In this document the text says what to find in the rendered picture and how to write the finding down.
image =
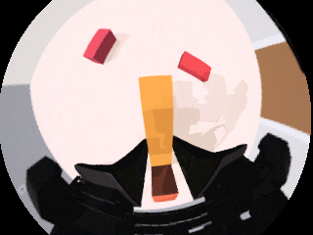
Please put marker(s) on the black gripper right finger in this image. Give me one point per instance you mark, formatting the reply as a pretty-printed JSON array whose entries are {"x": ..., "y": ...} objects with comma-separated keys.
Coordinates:
[{"x": 200, "y": 166}]

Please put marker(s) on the orange bar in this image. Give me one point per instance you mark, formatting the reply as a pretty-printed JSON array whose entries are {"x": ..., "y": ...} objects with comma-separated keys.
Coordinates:
[{"x": 157, "y": 109}]

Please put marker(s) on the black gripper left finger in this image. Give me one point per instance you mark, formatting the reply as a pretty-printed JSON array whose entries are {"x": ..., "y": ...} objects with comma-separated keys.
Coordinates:
[{"x": 127, "y": 174}]

